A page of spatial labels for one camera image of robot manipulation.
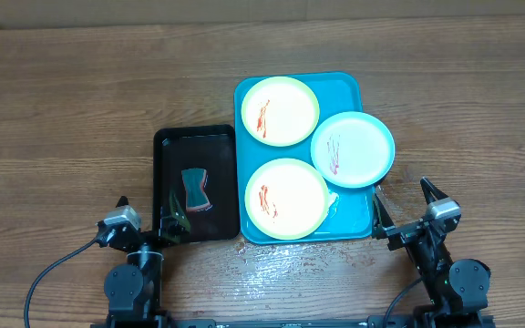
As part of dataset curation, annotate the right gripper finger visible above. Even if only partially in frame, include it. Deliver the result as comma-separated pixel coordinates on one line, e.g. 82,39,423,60
420,177,448,205
373,193,395,231

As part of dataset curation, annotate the green and orange sponge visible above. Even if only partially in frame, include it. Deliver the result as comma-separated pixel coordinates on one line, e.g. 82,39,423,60
181,168,211,212

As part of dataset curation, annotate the light blue plate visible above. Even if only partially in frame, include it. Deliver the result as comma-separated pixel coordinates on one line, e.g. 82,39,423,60
311,111,396,189

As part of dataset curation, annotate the yellow-green plate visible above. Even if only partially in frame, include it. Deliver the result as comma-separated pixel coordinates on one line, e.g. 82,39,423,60
244,158,329,241
239,77,321,147

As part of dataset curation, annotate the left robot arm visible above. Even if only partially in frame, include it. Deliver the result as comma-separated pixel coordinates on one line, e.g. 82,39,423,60
95,194,190,328

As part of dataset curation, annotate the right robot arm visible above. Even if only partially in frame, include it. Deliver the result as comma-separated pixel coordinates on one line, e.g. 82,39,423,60
367,177,496,328

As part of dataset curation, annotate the teal plastic tray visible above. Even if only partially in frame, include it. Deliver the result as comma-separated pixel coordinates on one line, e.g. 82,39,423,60
234,72,374,244

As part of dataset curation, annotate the black plastic tray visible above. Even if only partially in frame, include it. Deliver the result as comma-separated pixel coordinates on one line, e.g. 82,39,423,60
151,125,240,244

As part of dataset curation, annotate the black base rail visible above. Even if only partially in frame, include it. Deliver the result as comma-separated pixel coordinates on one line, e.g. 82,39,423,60
89,314,497,328

